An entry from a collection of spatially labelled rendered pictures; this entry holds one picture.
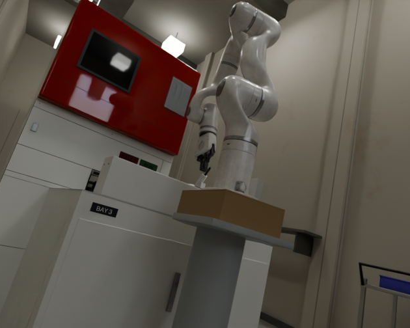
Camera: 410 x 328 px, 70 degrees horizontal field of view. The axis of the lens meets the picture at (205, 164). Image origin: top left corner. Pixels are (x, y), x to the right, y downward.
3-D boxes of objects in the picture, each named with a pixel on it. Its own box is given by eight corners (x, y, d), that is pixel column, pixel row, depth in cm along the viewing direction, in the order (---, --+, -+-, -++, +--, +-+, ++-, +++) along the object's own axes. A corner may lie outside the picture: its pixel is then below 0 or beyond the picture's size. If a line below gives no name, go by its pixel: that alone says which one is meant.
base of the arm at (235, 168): (269, 204, 91) (278, 149, 96) (216, 188, 85) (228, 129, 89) (239, 205, 108) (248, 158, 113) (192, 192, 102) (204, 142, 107)
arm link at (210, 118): (202, 122, 130) (220, 129, 134) (205, 98, 136) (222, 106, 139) (194, 130, 137) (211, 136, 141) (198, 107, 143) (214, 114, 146)
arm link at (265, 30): (226, 116, 106) (263, 131, 112) (245, 99, 96) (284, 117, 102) (239, 20, 127) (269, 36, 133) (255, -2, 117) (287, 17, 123)
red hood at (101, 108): (23, 122, 199) (55, 47, 214) (131, 163, 244) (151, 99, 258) (38, 94, 139) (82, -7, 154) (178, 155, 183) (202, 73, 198)
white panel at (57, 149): (2, 174, 135) (36, 98, 145) (154, 217, 180) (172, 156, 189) (3, 174, 133) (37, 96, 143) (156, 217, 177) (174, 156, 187)
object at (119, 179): (92, 193, 105) (104, 157, 108) (208, 228, 135) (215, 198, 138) (99, 194, 97) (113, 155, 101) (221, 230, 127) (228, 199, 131)
